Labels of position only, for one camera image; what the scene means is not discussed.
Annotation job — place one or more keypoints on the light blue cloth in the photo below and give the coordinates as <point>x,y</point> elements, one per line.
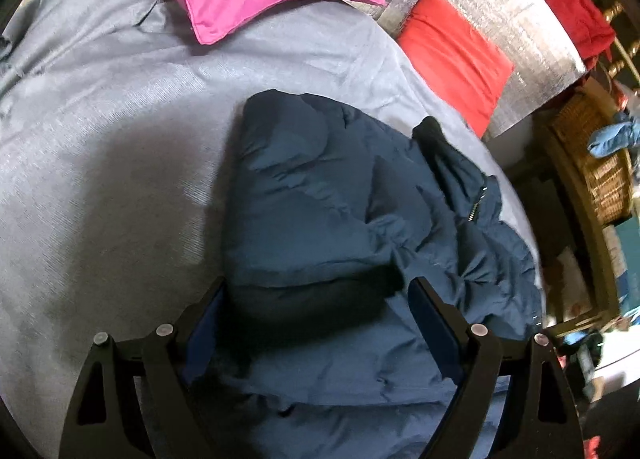
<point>617,135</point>

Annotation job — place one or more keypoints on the dark blue puffer jacket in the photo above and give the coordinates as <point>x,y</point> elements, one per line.
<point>320,239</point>

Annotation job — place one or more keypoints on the silver foil insulation mat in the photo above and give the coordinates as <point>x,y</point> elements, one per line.
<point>495,14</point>

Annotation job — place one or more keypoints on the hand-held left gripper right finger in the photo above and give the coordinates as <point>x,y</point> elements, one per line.
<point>437,324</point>

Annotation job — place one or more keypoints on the wicker basket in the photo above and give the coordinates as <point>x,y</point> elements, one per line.
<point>595,164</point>

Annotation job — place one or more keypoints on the red pillow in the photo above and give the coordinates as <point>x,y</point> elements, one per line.
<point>452,51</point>

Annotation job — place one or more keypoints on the grey bed sheet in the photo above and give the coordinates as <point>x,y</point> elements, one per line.
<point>115,149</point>

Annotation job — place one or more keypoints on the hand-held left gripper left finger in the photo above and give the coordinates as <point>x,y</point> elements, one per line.
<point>202,326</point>

